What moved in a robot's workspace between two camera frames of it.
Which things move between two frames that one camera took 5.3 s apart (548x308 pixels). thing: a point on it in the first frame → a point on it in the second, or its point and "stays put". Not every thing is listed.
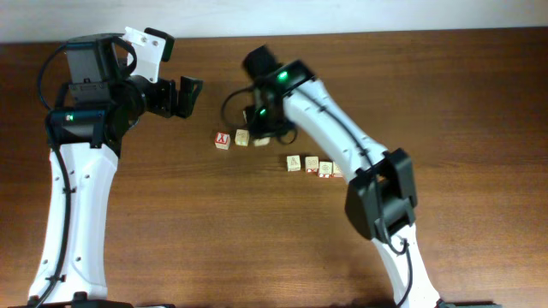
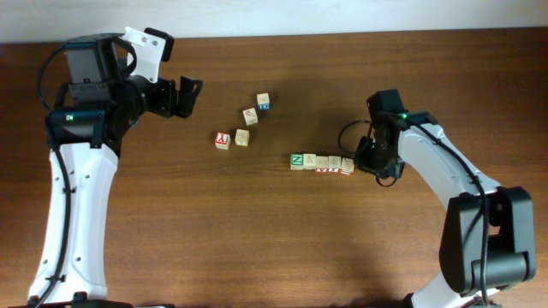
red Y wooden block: [222, 140] stays put
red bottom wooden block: [325, 168] → [334, 164]
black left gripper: [188, 97] stays put
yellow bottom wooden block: [241, 137] stays put
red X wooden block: [312, 164] → [322, 164]
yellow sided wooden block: [294, 162] → [309, 162]
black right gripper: [255, 131] → [394, 170]
